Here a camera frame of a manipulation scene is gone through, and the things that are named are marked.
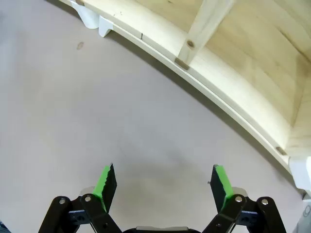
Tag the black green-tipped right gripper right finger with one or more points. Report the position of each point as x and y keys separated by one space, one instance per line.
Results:
x=226 y=206

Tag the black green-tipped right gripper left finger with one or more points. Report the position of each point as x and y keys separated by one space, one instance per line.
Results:
x=98 y=206

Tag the white power strip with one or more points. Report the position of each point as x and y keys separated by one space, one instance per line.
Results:
x=301 y=172

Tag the light wooden four-compartment shelf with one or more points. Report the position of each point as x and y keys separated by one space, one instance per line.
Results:
x=243 y=48

